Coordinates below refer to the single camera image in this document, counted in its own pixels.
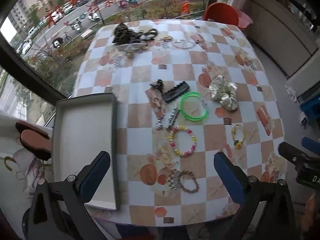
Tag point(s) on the yellow curved object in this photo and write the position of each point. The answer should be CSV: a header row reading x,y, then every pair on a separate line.
x,y
12,160

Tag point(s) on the black braided hairband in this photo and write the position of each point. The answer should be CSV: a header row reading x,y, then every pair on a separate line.
x,y
151,31

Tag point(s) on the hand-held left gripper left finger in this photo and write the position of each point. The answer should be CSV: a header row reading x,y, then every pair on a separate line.
x,y
96,175

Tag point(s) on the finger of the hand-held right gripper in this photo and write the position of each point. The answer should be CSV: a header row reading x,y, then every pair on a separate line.
x,y
293,153
311,145

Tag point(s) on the small black hair clip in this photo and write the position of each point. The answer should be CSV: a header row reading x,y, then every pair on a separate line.
x,y
158,82

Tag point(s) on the beige hair clip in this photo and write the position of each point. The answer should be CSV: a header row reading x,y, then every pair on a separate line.
x,y
158,106

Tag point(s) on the grey cardboard box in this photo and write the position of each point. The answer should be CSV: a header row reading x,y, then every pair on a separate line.
x,y
82,142

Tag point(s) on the green plastic bangle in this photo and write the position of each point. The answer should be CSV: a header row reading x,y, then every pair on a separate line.
x,y
182,105

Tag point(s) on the small silver hair clip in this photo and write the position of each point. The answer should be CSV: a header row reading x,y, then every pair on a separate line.
x,y
160,123

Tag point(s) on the blue plastic stool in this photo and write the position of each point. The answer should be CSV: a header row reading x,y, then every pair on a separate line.
x,y
311,107

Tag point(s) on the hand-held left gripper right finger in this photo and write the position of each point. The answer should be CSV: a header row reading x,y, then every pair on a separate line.
x,y
228,177

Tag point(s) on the white cabinet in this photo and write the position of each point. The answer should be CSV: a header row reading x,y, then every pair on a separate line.
x,y
282,37

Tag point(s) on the checkered printed tablecloth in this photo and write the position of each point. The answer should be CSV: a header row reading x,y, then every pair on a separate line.
x,y
136,116

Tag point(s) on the gold hair clip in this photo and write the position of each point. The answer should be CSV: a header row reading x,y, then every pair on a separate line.
x,y
166,38

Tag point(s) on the white polka dot scrunchie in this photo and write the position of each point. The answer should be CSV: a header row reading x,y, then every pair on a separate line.
x,y
220,87

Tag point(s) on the black scalloped hair clip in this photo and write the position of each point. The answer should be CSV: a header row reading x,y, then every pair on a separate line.
x,y
175,93

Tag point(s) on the silver spiked hair clip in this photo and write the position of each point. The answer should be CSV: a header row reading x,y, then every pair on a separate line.
x,y
173,118

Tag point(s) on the pink plastic basin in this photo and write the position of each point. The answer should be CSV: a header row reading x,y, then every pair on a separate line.
x,y
245,20

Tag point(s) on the clear plastic hair clip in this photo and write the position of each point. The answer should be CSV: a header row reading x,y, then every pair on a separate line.
x,y
130,47

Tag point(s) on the small silver earring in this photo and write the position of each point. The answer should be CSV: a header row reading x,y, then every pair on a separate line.
x,y
203,103

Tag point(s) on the dark patterned scrunchie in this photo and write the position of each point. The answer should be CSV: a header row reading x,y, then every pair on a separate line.
x,y
122,31

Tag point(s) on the dark window frame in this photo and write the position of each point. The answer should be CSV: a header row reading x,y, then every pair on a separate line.
x,y
30,75

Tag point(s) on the red plastic chair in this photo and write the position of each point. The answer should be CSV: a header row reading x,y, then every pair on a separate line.
x,y
220,12

